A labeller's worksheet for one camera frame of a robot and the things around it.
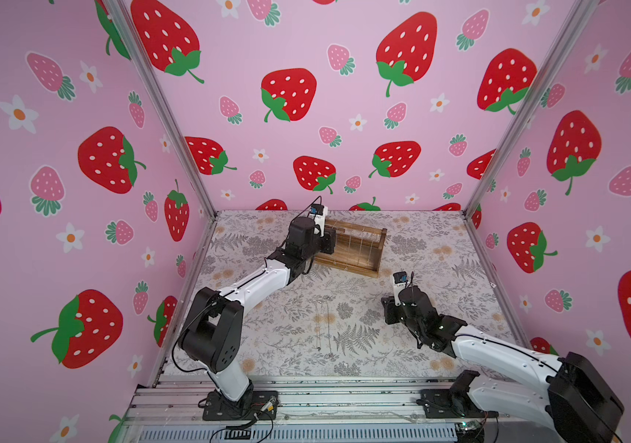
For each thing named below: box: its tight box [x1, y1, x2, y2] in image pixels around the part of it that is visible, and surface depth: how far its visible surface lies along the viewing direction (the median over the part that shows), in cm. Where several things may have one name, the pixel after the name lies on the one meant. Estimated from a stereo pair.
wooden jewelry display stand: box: [313, 219, 388, 278], surface depth 103 cm
